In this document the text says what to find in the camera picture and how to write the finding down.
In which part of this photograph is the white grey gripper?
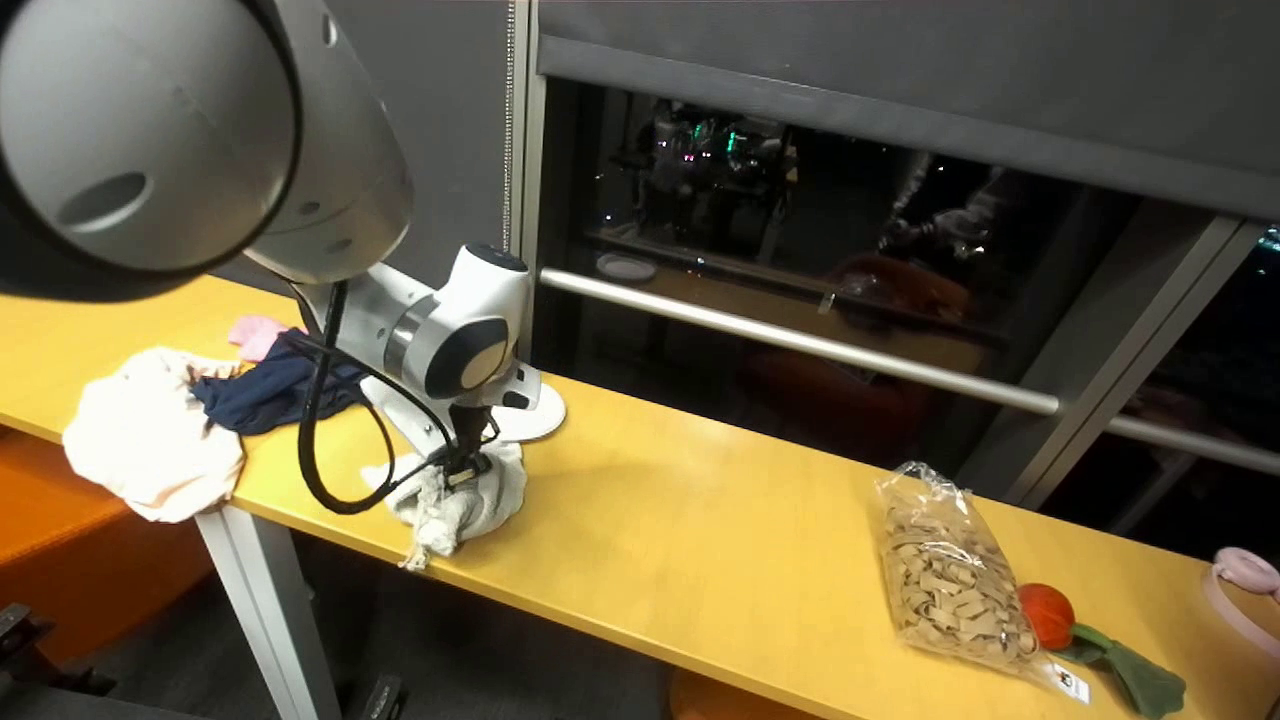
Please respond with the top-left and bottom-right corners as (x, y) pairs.
(324, 244), (531, 399)

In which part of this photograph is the white frayed towel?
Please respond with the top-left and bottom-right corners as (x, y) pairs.
(360, 442), (530, 570)

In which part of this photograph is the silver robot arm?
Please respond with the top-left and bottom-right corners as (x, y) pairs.
(0, 0), (530, 403)

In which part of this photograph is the navy blue cloth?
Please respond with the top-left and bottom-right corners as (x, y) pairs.
(191, 331), (366, 435)

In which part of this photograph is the pink small object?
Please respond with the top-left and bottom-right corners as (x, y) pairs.
(227, 316), (287, 358)

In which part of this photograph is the grey table leg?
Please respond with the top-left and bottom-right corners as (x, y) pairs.
(198, 502), (339, 720)

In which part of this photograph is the large white pink cloth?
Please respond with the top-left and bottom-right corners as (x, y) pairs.
(61, 349), (244, 522)

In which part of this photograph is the orange chair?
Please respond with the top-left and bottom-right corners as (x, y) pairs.
(0, 432), (212, 665)

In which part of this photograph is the clear bag of snacks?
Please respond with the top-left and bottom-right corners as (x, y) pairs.
(876, 460), (1093, 702)

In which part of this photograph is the orange ball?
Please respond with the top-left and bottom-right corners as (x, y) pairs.
(1020, 583), (1077, 650)

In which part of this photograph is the grey roller blind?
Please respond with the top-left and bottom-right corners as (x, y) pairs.
(541, 0), (1280, 221)

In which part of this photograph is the green cloth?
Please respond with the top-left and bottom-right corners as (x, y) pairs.
(1072, 624), (1185, 720)

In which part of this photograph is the silver window rail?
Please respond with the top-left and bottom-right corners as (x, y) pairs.
(536, 266), (1280, 476)

